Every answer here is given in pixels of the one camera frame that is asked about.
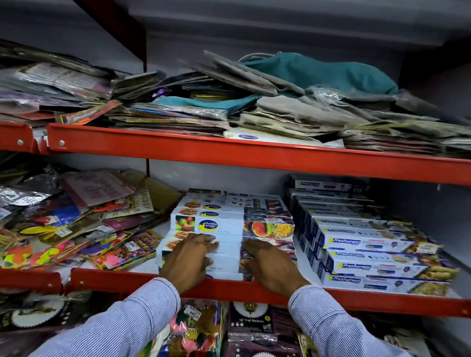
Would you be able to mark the person's left hand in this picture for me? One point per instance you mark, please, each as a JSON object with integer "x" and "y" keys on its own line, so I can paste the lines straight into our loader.
{"x": 184, "y": 265}

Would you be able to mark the person's right hand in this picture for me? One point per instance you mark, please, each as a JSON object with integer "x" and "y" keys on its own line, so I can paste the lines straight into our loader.
{"x": 274, "y": 270}

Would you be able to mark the person's right thumb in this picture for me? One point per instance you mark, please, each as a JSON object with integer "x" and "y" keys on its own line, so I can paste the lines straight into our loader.
{"x": 246, "y": 264}

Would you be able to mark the person's left thumb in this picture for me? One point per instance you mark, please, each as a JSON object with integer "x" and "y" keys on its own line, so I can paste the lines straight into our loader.
{"x": 208, "y": 260}

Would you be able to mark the white fruit-print wrap box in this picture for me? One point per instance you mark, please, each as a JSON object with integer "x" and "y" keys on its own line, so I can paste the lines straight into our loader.
{"x": 227, "y": 260}

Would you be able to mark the person's left forearm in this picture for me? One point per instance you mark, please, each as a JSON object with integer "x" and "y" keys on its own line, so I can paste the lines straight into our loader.
{"x": 119, "y": 327}

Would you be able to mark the person's right forearm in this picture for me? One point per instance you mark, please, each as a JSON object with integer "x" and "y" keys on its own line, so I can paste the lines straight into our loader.
{"x": 352, "y": 348}

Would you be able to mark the stack of fruit-print wrap boxes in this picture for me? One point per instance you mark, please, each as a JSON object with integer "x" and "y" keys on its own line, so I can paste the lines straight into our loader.
{"x": 231, "y": 222}

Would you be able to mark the small black foil balloon packet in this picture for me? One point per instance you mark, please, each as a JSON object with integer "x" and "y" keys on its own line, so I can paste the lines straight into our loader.
{"x": 250, "y": 317}

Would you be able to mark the colourful balloon packet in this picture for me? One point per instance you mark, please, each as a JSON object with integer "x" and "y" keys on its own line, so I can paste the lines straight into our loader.
{"x": 193, "y": 344}

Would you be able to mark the long red shelf beam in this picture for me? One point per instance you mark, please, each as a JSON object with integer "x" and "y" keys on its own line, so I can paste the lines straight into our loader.
{"x": 373, "y": 300}
{"x": 263, "y": 155}

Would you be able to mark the stack of blue-label foil boxes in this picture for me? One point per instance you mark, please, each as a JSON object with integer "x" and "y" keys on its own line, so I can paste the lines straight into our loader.
{"x": 363, "y": 240}

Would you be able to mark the flat white box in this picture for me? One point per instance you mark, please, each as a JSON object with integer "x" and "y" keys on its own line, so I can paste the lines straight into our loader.
{"x": 273, "y": 138}

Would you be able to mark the teal flat packet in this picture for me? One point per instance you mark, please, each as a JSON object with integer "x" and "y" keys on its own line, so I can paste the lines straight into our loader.
{"x": 210, "y": 103}

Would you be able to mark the pile of colourful party packets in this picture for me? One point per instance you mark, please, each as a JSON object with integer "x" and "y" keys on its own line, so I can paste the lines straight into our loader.
{"x": 55, "y": 216}

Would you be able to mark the pile of grey flat packets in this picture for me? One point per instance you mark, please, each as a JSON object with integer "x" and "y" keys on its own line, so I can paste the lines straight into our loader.
{"x": 309, "y": 112}

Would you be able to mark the dark packets with white card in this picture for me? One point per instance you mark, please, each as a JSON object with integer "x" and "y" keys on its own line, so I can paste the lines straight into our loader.
{"x": 403, "y": 340}

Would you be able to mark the pile of black scalloped-label packets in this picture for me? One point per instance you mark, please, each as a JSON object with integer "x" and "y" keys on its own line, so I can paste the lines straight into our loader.
{"x": 19, "y": 317}

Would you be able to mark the short red shelf beam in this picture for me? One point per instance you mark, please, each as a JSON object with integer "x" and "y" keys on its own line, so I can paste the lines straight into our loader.
{"x": 7, "y": 278}
{"x": 1, "y": 135}

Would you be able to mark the teal cloth bag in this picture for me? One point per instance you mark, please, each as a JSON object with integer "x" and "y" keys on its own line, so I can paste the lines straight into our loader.
{"x": 322, "y": 73}

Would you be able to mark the pile of dusty plastic packets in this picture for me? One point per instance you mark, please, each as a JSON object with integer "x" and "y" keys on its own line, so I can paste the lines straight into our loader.
{"x": 48, "y": 81}

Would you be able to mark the red diagonal rack brace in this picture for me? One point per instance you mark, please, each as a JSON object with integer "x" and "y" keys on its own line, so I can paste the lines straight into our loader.
{"x": 94, "y": 0}

